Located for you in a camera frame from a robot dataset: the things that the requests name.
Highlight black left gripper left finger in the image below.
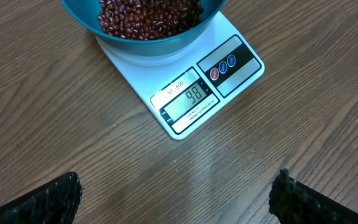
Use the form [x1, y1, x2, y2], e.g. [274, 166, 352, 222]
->
[0, 171, 83, 224]

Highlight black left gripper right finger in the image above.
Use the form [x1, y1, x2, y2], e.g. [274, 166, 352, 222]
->
[268, 169, 358, 224]

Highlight white digital kitchen scale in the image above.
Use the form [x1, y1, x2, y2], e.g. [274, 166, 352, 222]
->
[98, 12, 265, 140]

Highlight teal blue bowl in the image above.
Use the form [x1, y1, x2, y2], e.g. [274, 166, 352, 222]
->
[62, 0, 226, 56]

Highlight red beans in bowl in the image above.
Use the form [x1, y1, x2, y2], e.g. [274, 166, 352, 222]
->
[97, 0, 204, 40]

